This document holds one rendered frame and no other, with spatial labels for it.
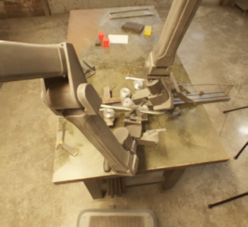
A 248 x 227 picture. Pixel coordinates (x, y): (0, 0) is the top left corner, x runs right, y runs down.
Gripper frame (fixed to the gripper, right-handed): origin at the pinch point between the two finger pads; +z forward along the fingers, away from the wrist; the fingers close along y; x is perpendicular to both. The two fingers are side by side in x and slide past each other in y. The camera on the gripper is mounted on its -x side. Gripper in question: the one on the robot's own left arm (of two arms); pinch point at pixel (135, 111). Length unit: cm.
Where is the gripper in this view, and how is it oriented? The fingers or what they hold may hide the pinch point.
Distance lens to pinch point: 81.4
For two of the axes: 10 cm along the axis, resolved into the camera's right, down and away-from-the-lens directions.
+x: -9.9, -1.3, 1.0
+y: 0.0, -6.2, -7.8
